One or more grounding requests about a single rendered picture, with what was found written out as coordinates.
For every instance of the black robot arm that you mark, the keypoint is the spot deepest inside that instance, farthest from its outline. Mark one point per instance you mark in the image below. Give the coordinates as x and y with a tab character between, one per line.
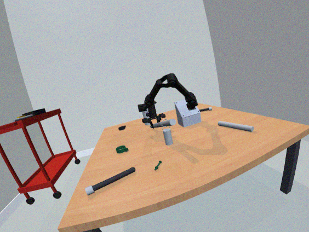
149	102

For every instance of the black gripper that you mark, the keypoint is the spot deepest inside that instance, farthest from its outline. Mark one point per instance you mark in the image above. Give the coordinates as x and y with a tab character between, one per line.
153	115

